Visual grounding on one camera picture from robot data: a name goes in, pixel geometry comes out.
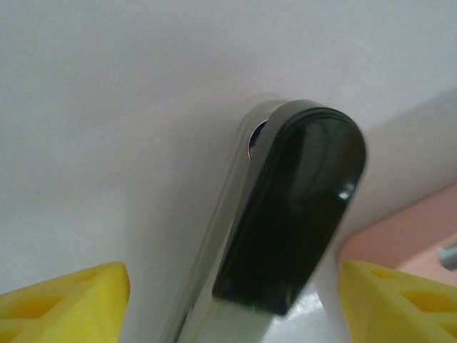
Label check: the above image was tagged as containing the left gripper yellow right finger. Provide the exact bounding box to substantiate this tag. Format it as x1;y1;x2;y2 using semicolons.
341;259;457;343

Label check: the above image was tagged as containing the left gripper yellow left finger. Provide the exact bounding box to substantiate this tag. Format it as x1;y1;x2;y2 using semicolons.
0;261;130;343

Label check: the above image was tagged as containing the pink plastic tray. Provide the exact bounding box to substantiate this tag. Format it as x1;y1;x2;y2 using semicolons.
337;91;457;294

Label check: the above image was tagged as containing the white stapler with black cap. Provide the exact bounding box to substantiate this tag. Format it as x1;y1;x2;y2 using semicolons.
156;98;368;343

